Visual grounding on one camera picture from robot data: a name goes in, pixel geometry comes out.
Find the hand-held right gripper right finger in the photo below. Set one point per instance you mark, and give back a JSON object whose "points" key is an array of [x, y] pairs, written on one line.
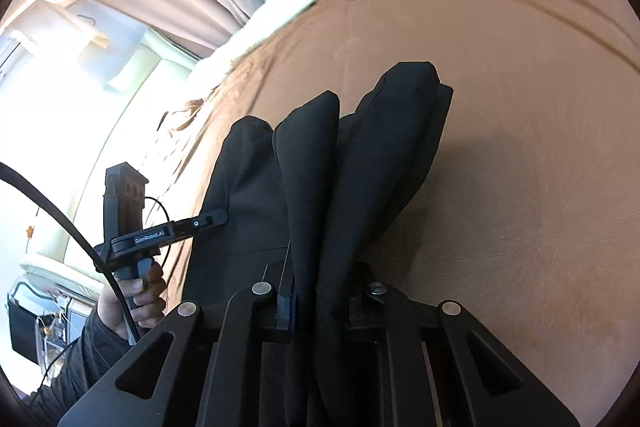
{"points": [[370, 307]]}

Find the person's left forearm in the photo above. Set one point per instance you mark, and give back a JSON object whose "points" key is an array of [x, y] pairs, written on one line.
{"points": [[80, 357]]}

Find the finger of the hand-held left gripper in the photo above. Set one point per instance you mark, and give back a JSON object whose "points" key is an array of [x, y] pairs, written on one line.
{"points": [[210, 219]]}

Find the black shirt with yellow print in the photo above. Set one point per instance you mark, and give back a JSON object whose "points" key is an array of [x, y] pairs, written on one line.
{"points": [[310, 187]]}

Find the person's left hand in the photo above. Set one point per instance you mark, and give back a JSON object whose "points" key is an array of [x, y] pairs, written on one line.
{"points": [[147, 307]]}

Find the black fabric bin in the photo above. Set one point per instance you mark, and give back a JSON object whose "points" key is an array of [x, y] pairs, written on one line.
{"points": [[22, 327]]}

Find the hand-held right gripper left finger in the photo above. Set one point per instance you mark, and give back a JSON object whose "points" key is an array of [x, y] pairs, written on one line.
{"points": [[284, 312]]}

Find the brown bed sheet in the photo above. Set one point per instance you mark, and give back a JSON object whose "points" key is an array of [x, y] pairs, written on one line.
{"points": [[500, 107]]}

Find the cream window bench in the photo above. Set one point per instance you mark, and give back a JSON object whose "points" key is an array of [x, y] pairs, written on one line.
{"points": [[150, 72]]}

